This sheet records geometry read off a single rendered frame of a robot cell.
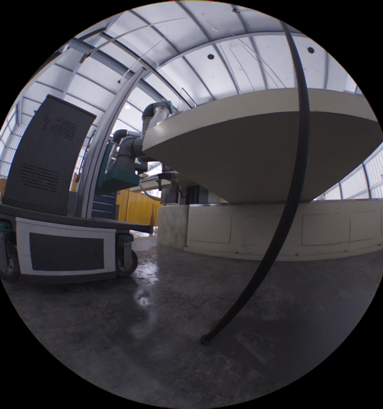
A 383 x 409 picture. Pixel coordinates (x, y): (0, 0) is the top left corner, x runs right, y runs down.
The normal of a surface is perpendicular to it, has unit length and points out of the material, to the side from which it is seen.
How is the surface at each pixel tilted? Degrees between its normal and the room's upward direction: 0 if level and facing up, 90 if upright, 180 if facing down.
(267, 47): 169
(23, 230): 90
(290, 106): 90
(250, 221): 90
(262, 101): 90
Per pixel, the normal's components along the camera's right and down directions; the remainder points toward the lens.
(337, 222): -0.53, -0.16
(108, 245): 0.85, -0.03
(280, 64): -0.22, 0.97
